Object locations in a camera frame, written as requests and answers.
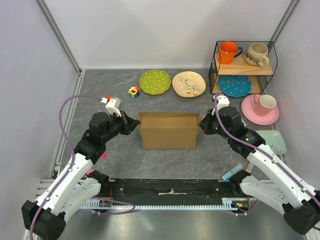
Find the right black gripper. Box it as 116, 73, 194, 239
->
197, 108, 231, 140

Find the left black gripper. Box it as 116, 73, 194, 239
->
102, 110, 141, 143

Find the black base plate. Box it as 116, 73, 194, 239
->
97, 178, 247, 206

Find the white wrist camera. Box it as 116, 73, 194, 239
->
211, 94, 230, 116
100, 97, 121, 117

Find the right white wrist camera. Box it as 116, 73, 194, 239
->
211, 94, 230, 116

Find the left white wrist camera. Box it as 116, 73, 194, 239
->
100, 97, 121, 117

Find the blue marker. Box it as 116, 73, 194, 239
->
222, 163, 243, 181

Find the green polka dot plate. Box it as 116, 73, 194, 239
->
139, 69, 172, 96

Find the pink saucer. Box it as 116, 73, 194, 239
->
241, 94, 280, 126

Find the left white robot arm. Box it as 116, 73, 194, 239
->
21, 111, 140, 240

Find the beige ceramic mug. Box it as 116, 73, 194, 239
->
245, 42, 270, 67

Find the pink cup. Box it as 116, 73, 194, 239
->
253, 94, 277, 117

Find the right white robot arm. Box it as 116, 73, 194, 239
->
199, 106, 320, 235

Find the brown cardboard box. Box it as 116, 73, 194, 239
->
137, 112, 201, 150

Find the mint green square plate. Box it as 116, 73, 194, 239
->
256, 130, 287, 155

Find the cream plate with branch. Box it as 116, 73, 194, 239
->
172, 71, 206, 98

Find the pink eraser block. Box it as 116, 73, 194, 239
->
86, 169, 94, 176

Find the blue polka dot plate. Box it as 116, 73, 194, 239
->
218, 75, 252, 98

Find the orange mug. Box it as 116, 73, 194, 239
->
218, 41, 243, 65

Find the rainbow flower plush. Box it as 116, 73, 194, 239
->
127, 86, 141, 98

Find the black wire shelf rack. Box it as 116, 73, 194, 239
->
208, 40, 278, 94

